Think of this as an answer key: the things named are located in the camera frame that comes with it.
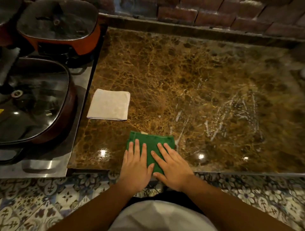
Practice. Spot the person's right forearm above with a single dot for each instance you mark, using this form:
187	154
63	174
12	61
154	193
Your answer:
228	209

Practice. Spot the large glass pan lid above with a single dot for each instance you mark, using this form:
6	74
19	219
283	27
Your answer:
33	102

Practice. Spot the person's left thumb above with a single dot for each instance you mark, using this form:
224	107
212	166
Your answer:
150	169

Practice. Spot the person's left forearm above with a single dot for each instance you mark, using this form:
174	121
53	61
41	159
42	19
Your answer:
100	209

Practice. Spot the person's dark trousers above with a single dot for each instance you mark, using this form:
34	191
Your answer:
166	196

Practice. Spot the person's right thumb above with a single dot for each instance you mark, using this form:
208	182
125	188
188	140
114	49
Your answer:
159	176

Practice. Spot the large brown pan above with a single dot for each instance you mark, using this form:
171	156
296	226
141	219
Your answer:
68	111

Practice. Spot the person's right middle finger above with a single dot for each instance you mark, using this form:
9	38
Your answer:
165	152

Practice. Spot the glass pot lid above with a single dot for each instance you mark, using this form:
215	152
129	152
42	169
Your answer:
57	21

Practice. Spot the orange pot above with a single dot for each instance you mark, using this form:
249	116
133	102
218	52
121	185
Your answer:
85	41

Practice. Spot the stainless steel stove top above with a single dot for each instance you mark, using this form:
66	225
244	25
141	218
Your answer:
47	164

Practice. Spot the green cleaning cloth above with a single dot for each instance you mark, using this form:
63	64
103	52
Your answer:
152	144

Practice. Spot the person's left hand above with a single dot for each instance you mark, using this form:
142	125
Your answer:
134	173

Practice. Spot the person's right hand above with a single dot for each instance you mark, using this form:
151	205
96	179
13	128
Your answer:
176	173

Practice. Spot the person's left little finger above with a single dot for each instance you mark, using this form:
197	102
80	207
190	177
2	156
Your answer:
125	156

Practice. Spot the person's left middle finger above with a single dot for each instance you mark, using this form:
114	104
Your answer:
137	151

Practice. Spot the person's white shirt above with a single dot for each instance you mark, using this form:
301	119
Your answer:
162	217

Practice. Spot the white folded cloth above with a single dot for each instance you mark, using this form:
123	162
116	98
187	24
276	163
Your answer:
109	104

